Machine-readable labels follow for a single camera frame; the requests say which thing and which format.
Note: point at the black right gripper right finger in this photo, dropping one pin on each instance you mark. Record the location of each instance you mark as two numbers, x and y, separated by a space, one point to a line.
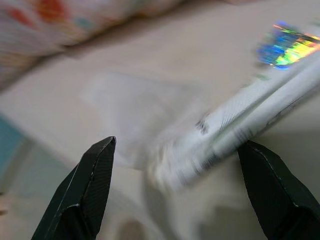
280 200

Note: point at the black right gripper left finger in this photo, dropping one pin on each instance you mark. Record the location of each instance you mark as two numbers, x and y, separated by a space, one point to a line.
85 190

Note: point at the white box with holographic label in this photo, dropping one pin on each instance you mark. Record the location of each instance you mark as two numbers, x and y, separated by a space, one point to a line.
250 112

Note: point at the white pillow with orange dots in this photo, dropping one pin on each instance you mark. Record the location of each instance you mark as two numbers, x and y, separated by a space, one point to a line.
37 25

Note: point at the beige bed mattress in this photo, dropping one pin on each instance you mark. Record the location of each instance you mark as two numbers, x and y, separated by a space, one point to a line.
150 50

